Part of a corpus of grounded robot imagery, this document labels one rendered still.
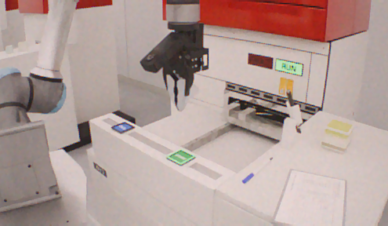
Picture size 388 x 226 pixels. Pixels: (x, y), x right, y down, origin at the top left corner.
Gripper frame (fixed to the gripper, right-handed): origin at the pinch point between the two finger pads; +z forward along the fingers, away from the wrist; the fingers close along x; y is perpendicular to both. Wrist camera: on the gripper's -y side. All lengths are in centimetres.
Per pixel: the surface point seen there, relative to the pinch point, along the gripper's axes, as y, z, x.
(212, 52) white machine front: 59, 1, 38
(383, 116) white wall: 207, 62, -24
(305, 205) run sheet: 3.6, 13.9, -34.2
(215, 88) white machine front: 59, 18, 35
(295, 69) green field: 58, 1, -3
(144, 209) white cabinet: -3.9, 36.8, 12.0
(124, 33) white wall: 207, 37, 321
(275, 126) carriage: 51, 23, -1
